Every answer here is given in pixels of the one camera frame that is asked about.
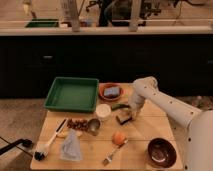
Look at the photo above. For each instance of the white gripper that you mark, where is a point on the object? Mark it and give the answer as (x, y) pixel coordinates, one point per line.
(136, 102)

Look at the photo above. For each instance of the wooden board eraser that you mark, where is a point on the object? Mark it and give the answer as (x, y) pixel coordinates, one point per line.
(123, 118)

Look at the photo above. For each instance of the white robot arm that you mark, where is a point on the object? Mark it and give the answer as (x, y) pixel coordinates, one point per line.
(199, 123)

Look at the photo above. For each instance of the white round cup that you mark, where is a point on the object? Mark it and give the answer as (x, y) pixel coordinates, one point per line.
(103, 111)

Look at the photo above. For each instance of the metal cup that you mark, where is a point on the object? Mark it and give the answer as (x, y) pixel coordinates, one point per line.
(94, 126)

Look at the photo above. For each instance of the orange fruit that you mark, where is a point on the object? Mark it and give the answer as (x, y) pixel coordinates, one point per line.
(118, 138)

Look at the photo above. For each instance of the orange bowl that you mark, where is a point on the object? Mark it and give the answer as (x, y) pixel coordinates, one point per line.
(107, 85)

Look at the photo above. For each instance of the blue sponge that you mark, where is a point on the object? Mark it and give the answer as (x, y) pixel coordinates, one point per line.
(111, 92)

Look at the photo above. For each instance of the dark brown bowl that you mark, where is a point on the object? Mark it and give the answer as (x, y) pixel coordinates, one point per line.
(161, 152)

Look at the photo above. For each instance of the metal fork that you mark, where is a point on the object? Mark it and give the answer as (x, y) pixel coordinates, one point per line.
(108, 159)

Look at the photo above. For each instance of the green plastic tray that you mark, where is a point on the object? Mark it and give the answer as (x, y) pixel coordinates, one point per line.
(72, 94)

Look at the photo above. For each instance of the clear plastic bag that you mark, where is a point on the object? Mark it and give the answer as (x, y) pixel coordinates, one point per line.
(70, 148)

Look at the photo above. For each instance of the green tray in background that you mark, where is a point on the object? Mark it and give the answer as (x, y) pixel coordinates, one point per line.
(40, 23)

